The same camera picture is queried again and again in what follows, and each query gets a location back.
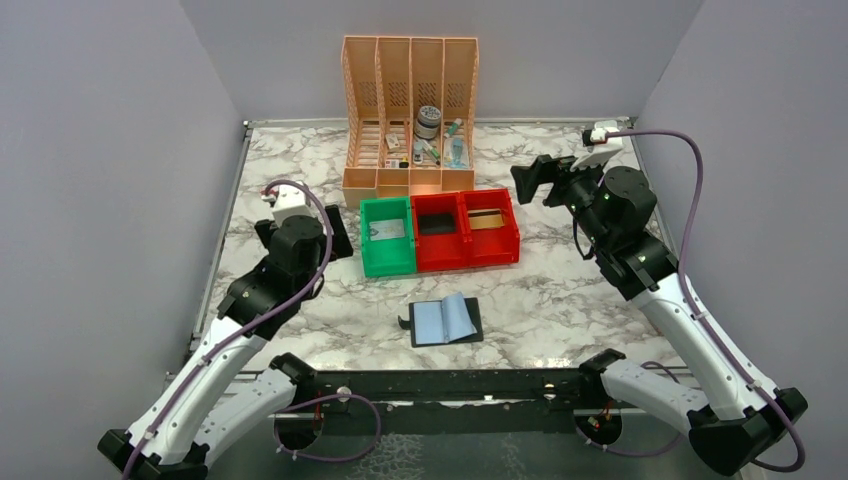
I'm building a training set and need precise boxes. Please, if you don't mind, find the green plastic bin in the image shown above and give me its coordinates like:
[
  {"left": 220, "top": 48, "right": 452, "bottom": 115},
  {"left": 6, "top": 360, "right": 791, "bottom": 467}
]
[{"left": 360, "top": 197, "right": 418, "bottom": 278}]

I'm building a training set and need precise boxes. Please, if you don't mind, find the red plastic bin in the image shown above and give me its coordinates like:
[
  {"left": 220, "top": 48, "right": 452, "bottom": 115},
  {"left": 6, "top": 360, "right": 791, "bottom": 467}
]
[
  {"left": 411, "top": 193, "right": 469, "bottom": 272},
  {"left": 460, "top": 189, "right": 520, "bottom": 267}
]

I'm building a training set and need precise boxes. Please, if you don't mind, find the black VIP credit card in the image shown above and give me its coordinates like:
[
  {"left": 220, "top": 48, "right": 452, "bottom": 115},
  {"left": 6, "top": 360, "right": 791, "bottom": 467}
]
[{"left": 417, "top": 213, "right": 456, "bottom": 236}]

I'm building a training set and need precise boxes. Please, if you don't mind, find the black card holder wallet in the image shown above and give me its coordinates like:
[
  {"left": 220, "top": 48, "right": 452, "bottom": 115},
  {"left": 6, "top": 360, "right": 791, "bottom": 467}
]
[{"left": 397, "top": 293, "right": 484, "bottom": 348}]

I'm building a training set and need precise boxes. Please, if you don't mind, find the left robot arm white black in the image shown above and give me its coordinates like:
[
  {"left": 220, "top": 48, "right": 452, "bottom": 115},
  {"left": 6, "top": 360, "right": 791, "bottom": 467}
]
[{"left": 97, "top": 205, "right": 353, "bottom": 479}]

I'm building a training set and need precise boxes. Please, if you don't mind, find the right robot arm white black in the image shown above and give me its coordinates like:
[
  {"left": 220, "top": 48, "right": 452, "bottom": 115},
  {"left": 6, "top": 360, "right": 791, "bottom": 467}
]
[{"left": 510, "top": 155, "right": 808, "bottom": 476}]

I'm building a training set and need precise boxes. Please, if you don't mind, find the silver card in green bin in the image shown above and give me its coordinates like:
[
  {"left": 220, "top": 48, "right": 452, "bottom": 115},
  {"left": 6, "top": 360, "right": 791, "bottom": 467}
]
[{"left": 368, "top": 219, "right": 406, "bottom": 241}]

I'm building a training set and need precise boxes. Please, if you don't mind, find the blue packaged item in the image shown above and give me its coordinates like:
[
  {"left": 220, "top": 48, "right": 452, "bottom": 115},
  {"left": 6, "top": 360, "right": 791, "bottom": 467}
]
[{"left": 444, "top": 136, "right": 468, "bottom": 169}]

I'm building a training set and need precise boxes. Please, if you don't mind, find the green capped tube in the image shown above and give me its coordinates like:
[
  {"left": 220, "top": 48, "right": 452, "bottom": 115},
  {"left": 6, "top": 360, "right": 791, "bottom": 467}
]
[{"left": 444, "top": 118, "right": 463, "bottom": 138}]

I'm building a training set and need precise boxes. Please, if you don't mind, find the green marker pen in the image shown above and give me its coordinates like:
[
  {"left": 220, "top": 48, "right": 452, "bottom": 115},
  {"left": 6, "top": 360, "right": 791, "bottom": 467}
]
[{"left": 419, "top": 140, "right": 441, "bottom": 165}]

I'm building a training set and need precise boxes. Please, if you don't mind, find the small white box in organizer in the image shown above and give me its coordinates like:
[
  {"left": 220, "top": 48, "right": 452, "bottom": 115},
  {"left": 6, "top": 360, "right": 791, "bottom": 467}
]
[{"left": 385, "top": 133, "right": 401, "bottom": 151}]

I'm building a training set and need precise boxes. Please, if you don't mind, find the small white bottle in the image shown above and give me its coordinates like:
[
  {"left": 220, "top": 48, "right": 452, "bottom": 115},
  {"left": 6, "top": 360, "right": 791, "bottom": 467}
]
[{"left": 413, "top": 141, "right": 425, "bottom": 165}]

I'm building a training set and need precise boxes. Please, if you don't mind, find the round grey tin jar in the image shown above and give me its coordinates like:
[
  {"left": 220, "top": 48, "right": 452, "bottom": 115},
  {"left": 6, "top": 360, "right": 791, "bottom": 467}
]
[{"left": 413, "top": 105, "right": 442, "bottom": 141}]

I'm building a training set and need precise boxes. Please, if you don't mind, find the peach desk file organizer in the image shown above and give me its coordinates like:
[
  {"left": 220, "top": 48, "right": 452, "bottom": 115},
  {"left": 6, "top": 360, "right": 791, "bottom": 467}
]
[{"left": 341, "top": 36, "right": 480, "bottom": 209}]

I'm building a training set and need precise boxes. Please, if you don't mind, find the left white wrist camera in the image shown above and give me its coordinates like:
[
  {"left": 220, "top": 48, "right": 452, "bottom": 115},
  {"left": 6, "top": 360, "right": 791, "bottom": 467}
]
[{"left": 260, "top": 185, "right": 311, "bottom": 227}]

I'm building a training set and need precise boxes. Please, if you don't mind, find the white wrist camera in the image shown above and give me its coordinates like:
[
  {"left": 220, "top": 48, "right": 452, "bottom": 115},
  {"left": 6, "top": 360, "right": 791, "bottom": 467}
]
[
  {"left": 570, "top": 120, "right": 624, "bottom": 171},
  {"left": 260, "top": 185, "right": 311, "bottom": 227}
]

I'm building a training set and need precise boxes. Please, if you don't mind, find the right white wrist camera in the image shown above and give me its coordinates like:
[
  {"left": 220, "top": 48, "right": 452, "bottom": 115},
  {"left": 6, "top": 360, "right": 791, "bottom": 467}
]
[{"left": 570, "top": 120, "right": 624, "bottom": 171}]

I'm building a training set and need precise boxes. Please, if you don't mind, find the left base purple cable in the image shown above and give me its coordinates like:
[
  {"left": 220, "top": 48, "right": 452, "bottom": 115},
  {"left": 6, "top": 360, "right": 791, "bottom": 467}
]
[{"left": 272, "top": 394, "right": 384, "bottom": 464}]

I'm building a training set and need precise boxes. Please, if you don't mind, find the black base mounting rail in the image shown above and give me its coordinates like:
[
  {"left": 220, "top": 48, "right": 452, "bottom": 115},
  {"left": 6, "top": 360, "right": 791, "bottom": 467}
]
[{"left": 241, "top": 368, "right": 616, "bottom": 421}]

